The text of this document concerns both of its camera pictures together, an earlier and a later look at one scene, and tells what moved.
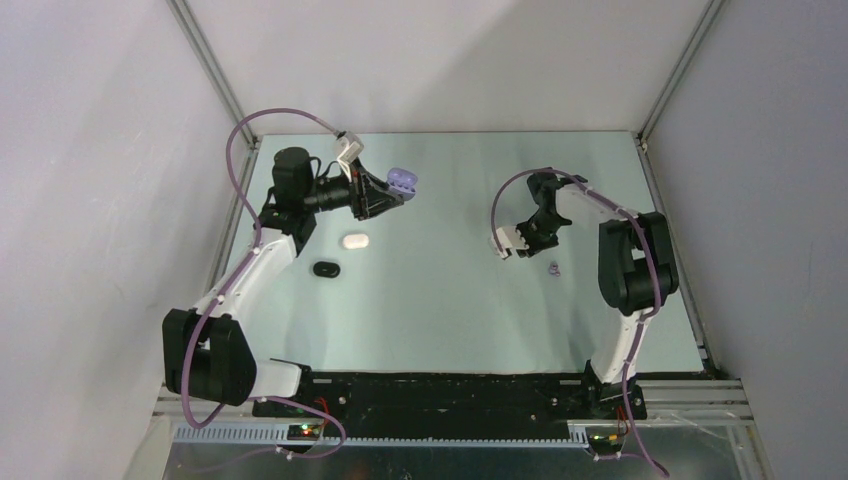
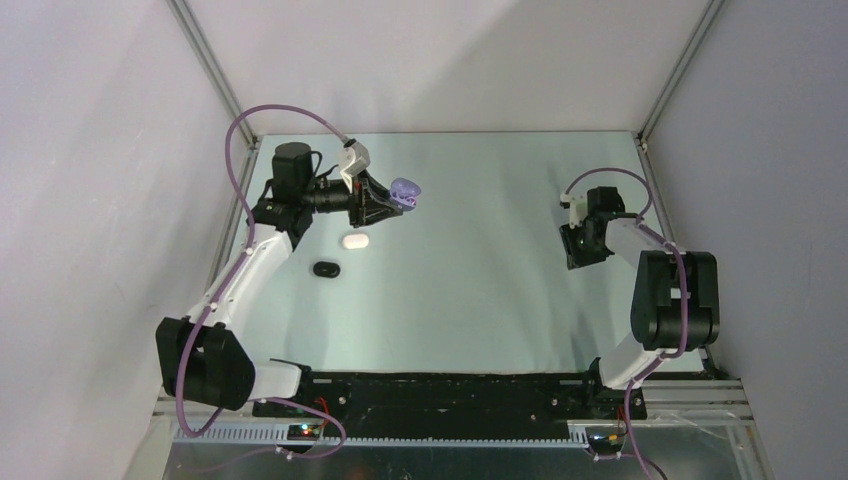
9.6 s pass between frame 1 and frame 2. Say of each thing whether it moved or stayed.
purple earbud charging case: moved
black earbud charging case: stayed
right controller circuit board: stayed
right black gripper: moved
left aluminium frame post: stayed
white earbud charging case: stayed
